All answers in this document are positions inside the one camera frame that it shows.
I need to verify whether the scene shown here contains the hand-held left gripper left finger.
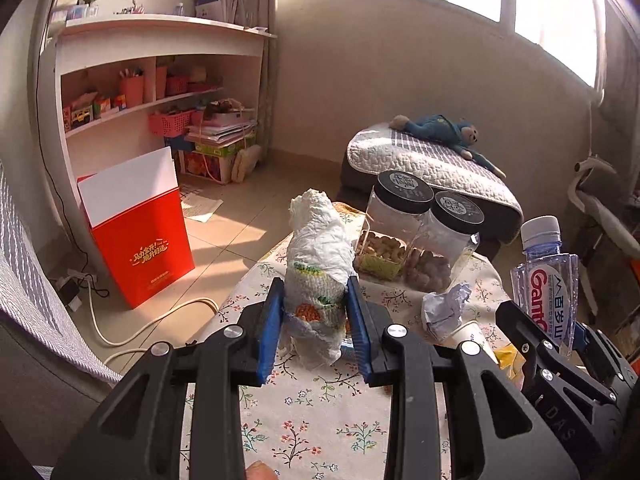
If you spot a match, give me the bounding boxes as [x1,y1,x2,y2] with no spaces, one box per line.
[50,276,286,480]

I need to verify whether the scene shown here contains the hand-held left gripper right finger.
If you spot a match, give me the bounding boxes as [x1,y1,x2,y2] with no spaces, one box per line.
[346,276,581,480]

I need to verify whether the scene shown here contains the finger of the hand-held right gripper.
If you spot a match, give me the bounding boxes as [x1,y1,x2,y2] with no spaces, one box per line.
[495,301,617,411]
[574,322,640,386]

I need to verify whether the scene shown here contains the white floral paper cup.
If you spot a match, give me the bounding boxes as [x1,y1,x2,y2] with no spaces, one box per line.
[442,320,498,363]

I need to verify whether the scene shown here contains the clear plastic water bottle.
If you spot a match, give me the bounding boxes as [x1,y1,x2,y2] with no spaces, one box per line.
[510,216,580,358]

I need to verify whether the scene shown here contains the white printed wrapper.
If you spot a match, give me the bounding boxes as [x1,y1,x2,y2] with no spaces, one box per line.
[282,189,357,368]

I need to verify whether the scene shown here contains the yellow snack packet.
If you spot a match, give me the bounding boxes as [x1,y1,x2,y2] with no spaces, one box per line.
[497,342,526,386]

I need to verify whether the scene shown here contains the crumpled white paper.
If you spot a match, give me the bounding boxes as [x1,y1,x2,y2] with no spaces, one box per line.
[421,282,473,343]

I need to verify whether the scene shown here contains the floral tablecloth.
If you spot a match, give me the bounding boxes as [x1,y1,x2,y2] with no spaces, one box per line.
[180,202,506,480]

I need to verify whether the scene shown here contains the clear jar of peanuts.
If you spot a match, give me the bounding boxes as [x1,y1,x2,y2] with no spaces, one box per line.
[352,171,435,281]

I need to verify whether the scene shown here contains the dark ottoman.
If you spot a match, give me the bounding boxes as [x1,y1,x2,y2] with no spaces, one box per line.
[336,152,523,261]

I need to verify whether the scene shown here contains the clear jar of brown nuts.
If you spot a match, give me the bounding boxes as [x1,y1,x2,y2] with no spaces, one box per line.
[404,191,485,292]

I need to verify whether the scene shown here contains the white office chair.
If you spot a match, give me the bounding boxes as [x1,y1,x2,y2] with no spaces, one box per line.
[567,155,640,316]

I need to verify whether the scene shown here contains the paper sheets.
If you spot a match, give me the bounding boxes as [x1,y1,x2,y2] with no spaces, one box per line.
[180,185,224,223]

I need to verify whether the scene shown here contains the red cardboard box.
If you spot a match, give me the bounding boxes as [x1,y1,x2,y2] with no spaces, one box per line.
[76,146,196,310]

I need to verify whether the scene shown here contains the colourful cardboard boxes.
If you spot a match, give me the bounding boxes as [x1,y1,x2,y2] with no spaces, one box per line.
[177,140,251,185]

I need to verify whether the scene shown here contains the grey quilted cover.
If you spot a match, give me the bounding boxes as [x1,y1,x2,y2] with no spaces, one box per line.
[347,121,524,216]

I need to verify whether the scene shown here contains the white power strip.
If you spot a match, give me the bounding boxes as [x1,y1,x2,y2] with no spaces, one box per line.
[54,270,96,307]

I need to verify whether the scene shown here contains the stack of papers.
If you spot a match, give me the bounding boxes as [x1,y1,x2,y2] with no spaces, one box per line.
[185,117,258,146]

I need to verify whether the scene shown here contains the blue monkey plush toy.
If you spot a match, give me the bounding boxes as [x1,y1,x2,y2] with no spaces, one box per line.
[389,113,507,179]

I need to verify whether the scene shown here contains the pink plastic basket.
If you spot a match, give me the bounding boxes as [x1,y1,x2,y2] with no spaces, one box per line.
[148,108,197,137]

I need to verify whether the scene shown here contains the grey striped cloth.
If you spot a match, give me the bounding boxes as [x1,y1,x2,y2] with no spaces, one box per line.
[0,160,121,386]

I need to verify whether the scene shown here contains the pink pen holder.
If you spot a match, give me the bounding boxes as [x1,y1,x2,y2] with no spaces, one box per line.
[119,67,145,108]

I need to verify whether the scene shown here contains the white bookshelf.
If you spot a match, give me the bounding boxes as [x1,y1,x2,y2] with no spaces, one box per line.
[32,10,278,241]

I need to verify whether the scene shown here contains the white and blue folders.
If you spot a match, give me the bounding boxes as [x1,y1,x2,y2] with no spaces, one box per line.
[194,0,240,26]

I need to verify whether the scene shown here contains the white power cable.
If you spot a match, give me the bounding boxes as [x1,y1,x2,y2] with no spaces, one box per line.
[87,280,218,363]

